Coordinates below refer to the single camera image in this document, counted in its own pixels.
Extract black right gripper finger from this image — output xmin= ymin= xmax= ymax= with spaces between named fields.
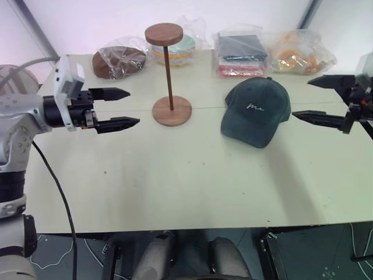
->
xmin=291 ymin=110 xmax=355 ymax=135
xmin=307 ymin=73 xmax=356 ymax=96

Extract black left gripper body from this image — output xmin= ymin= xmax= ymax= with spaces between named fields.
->
xmin=68 ymin=90 xmax=99 ymax=131

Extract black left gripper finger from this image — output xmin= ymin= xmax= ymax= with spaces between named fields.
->
xmin=89 ymin=87 xmax=131 ymax=103
xmin=96 ymin=116 xmax=141 ymax=135

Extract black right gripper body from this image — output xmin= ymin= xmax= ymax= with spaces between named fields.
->
xmin=342 ymin=75 xmax=373 ymax=123

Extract bag of brown items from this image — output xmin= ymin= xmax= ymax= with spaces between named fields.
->
xmin=92 ymin=36 xmax=148 ymax=80

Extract wooden hat stand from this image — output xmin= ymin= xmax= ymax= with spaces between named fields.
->
xmin=145 ymin=24 xmax=193 ymax=128

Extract clear bag with orange items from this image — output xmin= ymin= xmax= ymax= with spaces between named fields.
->
xmin=263 ymin=28 xmax=338 ymax=77

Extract orange items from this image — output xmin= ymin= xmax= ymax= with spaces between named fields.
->
xmin=275 ymin=33 xmax=328 ymax=74

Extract dark green baseball cap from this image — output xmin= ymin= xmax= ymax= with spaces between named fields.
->
xmin=220 ymin=76 xmax=292 ymax=149

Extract red folded cloth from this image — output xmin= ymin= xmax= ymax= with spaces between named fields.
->
xmin=218 ymin=64 xmax=265 ymax=78

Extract dark grey folded cloth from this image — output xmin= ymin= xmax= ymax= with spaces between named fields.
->
xmin=218 ymin=34 xmax=268 ymax=62

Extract clear bag with folded cloths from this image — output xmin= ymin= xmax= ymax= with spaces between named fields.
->
xmin=211 ymin=24 xmax=275 ymax=80

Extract bagged stack of colourful discs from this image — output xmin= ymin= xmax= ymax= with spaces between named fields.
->
xmin=147 ymin=16 xmax=212 ymax=69

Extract grey rounded shape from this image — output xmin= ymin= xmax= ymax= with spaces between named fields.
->
xmin=207 ymin=236 xmax=252 ymax=280
xmin=134 ymin=230 xmax=176 ymax=280

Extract black table leg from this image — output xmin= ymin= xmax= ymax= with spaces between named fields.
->
xmin=260 ymin=231 xmax=293 ymax=280
xmin=101 ymin=242 xmax=122 ymax=280

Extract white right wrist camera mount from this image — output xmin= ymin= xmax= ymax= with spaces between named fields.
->
xmin=355 ymin=53 xmax=373 ymax=88

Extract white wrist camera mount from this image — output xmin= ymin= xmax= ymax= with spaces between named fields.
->
xmin=53 ymin=55 xmax=86 ymax=132
xmin=355 ymin=53 xmax=373 ymax=88

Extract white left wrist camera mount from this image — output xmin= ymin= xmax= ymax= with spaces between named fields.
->
xmin=53 ymin=55 xmax=86 ymax=132

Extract pale grey hose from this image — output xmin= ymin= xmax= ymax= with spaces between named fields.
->
xmin=0 ymin=56 xmax=61 ymax=88

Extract grey diagonal frame bar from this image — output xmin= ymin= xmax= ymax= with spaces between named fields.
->
xmin=296 ymin=0 xmax=323 ymax=30
xmin=22 ymin=0 xmax=60 ymax=57

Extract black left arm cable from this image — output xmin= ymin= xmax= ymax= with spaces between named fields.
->
xmin=31 ymin=141 xmax=79 ymax=280

